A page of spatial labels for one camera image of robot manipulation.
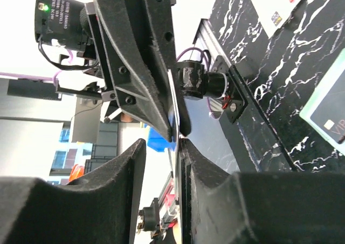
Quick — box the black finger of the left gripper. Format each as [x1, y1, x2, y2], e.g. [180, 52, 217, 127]
[93, 0, 173, 141]

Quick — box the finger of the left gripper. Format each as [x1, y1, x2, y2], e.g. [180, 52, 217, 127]
[143, 0, 191, 136]

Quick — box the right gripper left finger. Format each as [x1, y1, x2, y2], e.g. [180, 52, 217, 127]
[1, 139, 146, 243]

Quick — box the white blue patterned card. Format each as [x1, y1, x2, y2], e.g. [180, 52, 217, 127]
[167, 69, 180, 204]

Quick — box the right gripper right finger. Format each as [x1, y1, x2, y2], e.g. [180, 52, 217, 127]
[179, 140, 344, 243]

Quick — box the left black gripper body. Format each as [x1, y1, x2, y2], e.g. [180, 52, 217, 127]
[55, 2, 119, 123]

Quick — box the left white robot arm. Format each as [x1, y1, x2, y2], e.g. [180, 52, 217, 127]
[34, 0, 245, 141]

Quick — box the white paper card with code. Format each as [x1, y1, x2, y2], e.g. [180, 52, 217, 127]
[251, 0, 301, 38]

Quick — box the dark striped credit card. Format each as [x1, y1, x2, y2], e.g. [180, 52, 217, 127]
[310, 67, 344, 145]

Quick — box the green card holder wallet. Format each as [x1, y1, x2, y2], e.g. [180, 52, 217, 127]
[299, 50, 344, 154]

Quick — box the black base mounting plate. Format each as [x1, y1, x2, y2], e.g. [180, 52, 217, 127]
[194, 19, 295, 172]

